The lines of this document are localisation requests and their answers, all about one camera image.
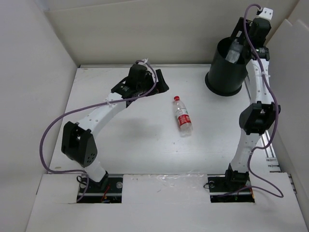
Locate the clear bottle blue white label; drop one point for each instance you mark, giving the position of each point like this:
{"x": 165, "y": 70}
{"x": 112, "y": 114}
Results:
{"x": 234, "y": 52}

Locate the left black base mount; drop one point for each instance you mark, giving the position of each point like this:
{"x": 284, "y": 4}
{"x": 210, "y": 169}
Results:
{"x": 111, "y": 194}

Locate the clear bottle red label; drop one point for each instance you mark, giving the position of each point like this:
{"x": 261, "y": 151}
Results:
{"x": 182, "y": 116}

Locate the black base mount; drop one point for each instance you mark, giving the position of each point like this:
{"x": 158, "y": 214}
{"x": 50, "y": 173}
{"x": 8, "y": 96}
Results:
{"x": 222, "y": 191}
{"x": 111, "y": 194}

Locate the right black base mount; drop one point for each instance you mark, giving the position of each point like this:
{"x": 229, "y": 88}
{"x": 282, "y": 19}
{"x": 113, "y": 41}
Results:
{"x": 222, "y": 191}

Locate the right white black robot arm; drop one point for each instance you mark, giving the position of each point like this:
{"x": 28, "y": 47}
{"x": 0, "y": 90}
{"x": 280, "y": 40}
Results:
{"x": 263, "y": 110}

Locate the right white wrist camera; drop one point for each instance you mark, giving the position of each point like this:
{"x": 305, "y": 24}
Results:
{"x": 265, "y": 13}

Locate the black cylindrical bin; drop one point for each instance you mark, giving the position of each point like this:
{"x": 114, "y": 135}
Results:
{"x": 225, "y": 78}

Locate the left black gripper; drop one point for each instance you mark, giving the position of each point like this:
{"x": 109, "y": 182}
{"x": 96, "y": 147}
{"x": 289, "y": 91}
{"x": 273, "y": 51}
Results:
{"x": 161, "y": 86}

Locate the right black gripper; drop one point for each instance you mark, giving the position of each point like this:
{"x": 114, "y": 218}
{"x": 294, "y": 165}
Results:
{"x": 239, "y": 26}

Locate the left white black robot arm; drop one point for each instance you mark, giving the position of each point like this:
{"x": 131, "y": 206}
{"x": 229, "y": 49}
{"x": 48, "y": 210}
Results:
{"x": 78, "y": 140}

